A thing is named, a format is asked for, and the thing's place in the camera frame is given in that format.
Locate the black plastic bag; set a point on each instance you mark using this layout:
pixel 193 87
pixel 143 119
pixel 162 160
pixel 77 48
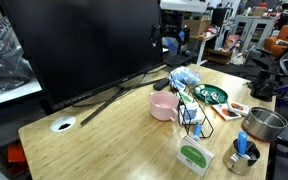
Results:
pixel 4 70

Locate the orange crate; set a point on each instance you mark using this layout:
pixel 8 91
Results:
pixel 16 153

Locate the pink ceramic cup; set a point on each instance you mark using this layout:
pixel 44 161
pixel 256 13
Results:
pixel 163 106

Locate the cardboard box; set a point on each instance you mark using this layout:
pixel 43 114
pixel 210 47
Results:
pixel 196 26

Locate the white cabinet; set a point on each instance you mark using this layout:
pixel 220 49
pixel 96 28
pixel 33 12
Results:
pixel 252 31

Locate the black clamp device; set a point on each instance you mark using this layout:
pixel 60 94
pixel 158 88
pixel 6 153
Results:
pixel 264 86

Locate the abc picture card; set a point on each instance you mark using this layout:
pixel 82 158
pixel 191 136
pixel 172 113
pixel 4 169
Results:
pixel 225 112

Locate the steel pot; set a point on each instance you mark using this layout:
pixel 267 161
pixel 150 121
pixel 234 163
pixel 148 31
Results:
pixel 264 125

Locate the white standing card box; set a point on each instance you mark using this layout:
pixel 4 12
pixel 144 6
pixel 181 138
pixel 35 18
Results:
pixel 194 156

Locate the green round plate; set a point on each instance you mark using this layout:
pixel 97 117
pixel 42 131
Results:
pixel 221 91

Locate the large black monitor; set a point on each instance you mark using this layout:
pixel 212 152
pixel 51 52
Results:
pixel 84 46

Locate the white card green print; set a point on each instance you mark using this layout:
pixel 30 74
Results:
pixel 185 97

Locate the black monitor stand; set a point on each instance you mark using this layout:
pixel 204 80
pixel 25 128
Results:
pixel 117 95

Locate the small steel spoon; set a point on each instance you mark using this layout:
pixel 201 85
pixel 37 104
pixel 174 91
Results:
pixel 205 93

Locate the black keyboard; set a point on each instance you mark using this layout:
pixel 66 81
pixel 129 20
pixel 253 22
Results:
pixel 178 60

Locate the small blue white tube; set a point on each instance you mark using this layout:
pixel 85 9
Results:
pixel 197 130

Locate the blue white packet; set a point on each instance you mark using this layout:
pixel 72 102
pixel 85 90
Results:
pixel 179 85

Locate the white marshmallow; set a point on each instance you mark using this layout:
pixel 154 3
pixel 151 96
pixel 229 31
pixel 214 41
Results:
pixel 197 90
pixel 202 87

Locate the small steel pitcher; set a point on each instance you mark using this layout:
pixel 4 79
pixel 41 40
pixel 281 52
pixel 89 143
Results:
pixel 239 163

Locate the orange armchair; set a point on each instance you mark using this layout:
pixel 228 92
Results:
pixel 279 41

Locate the large steel spoon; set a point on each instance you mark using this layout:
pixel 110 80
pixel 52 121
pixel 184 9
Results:
pixel 215 97

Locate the clear plastic bag blue print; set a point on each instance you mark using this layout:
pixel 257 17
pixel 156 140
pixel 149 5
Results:
pixel 185 75

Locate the black eraser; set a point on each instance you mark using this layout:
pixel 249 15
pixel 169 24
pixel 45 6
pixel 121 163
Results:
pixel 161 84

